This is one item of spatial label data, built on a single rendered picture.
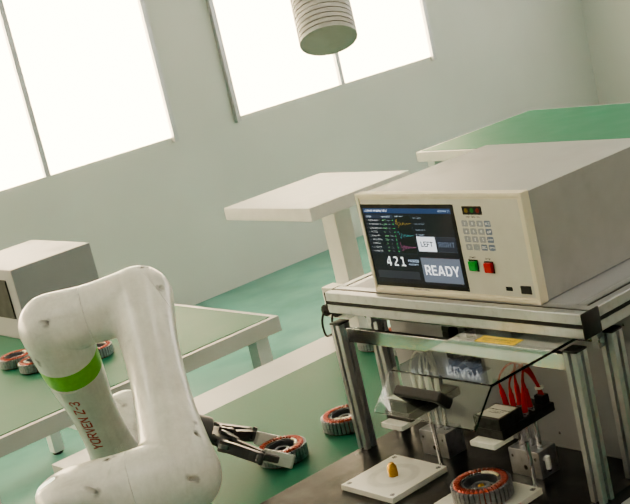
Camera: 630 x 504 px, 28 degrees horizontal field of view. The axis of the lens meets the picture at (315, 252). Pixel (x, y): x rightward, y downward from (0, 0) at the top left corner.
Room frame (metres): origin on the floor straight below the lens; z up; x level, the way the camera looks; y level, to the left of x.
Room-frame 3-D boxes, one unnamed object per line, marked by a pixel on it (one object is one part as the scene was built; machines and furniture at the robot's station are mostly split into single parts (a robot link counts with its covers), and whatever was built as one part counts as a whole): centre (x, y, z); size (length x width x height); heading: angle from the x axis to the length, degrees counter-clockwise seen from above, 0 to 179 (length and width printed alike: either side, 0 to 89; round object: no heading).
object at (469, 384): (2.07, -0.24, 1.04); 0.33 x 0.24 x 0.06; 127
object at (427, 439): (2.39, -0.17, 0.80); 0.08 x 0.05 x 0.06; 37
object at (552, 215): (2.39, -0.39, 1.22); 0.44 x 0.39 x 0.20; 37
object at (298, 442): (2.60, 0.17, 0.77); 0.11 x 0.11 x 0.04
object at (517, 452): (2.20, -0.31, 0.80); 0.08 x 0.05 x 0.06; 37
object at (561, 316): (2.40, -0.38, 1.09); 0.68 x 0.44 x 0.05; 37
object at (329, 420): (2.71, 0.02, 0.77); 0.11 x 0.11 x 0.04
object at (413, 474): (2.30, -0.05, 0.78); 0.15 x 0.15 x 0.01; 37
